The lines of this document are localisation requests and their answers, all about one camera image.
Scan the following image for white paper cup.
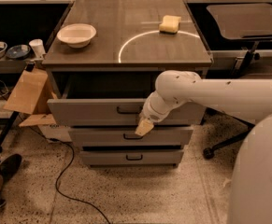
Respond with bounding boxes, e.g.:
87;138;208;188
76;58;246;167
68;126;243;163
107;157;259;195
29;39;46;59

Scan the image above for grey middle drawer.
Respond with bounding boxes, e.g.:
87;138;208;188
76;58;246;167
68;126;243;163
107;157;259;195
69;126;193;147

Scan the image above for grey bottom drawer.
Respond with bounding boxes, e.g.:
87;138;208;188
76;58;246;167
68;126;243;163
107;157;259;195
80;150;183;166

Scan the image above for brown cardboard box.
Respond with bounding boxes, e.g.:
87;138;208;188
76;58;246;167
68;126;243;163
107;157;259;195
4;68;57;127

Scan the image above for grey drawer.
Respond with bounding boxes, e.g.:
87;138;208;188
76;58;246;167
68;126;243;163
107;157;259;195
47;72;207;128
80;150;183;166
69;126;193;147

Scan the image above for white bowl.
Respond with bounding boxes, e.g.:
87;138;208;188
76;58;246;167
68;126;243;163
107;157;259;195
57;23;96;49

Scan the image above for yellow sponge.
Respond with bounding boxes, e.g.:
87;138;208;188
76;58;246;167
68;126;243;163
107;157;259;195
159;15;181;34

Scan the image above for dark blue plate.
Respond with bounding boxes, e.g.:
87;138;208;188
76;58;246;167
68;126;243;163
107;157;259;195
6;45;31;60

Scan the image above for grey drawer cabinet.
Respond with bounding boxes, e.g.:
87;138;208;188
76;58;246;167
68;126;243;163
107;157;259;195
41;0;214;168

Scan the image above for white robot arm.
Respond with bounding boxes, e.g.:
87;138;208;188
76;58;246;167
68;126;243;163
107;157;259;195
136;70;272;224

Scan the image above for black top drawer handle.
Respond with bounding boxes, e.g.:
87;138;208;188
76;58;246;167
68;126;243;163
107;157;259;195
116;106;142;115

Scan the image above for grey top drawer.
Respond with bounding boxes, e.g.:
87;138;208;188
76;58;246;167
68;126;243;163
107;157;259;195
47;72;207;128

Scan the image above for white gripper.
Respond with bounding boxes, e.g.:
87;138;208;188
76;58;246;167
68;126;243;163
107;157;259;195
135;91;186;136

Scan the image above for black floor cable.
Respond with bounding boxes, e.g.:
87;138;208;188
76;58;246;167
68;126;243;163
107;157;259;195
46;137;112;224

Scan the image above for black office chair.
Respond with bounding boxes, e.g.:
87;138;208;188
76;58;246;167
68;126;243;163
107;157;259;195
202;3;272;161

